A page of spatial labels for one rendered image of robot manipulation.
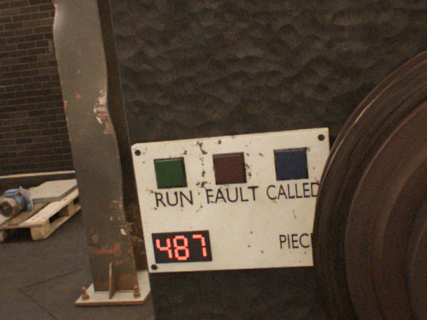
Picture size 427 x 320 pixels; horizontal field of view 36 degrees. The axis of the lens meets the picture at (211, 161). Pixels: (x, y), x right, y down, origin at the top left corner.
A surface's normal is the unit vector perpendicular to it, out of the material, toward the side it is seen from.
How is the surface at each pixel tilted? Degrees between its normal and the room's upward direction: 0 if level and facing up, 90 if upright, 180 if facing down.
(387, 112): 90
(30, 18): 90
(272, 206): 90
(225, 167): 90
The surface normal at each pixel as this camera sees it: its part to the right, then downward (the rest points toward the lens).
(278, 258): -0.18, 0.22
